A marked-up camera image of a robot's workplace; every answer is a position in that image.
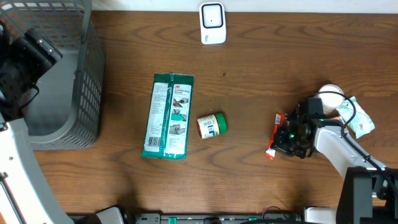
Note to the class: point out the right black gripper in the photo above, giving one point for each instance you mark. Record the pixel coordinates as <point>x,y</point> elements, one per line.
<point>280,146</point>

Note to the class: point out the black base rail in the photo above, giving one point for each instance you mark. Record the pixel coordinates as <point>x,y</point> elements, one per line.
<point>270,215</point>

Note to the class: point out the white barcode scanner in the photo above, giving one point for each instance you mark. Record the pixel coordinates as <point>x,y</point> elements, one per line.
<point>212,23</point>

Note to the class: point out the red stick packet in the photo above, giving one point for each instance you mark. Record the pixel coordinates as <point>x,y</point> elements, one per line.
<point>279,119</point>

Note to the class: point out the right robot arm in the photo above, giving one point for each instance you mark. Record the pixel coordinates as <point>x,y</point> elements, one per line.
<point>369,193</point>

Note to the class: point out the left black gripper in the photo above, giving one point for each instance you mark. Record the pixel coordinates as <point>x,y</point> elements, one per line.
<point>34,66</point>

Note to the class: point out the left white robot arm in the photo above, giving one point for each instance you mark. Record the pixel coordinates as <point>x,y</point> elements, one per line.
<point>25,194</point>

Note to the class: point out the grey plastic mesh basket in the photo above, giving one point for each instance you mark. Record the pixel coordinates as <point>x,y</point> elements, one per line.
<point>65,111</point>

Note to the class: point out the green 3M gloves pack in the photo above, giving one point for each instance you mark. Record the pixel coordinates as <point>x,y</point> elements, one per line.
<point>168,118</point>

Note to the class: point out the green lid jar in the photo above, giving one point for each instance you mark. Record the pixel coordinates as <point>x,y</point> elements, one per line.
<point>212,125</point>

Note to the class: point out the white round tub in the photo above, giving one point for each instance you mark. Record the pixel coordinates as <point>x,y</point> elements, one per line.
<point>331,96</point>

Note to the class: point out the light green snack packet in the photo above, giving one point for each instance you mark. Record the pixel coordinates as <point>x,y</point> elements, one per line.
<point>361,124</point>

